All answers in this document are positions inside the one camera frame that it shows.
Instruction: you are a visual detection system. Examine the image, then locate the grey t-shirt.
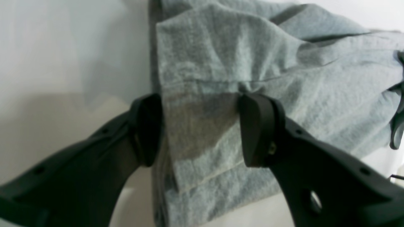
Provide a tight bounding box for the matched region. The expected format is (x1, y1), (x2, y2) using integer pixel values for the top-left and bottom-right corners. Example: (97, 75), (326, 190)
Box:
(150, 0), (403, 227)

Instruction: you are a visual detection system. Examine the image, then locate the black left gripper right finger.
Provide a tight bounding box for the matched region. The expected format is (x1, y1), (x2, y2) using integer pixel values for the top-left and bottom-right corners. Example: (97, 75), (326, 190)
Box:
(238, 94), (404, 227)

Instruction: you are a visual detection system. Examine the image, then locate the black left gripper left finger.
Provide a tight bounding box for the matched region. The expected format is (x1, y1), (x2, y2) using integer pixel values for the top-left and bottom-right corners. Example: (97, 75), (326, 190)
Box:
(0, 94), (163, 227)

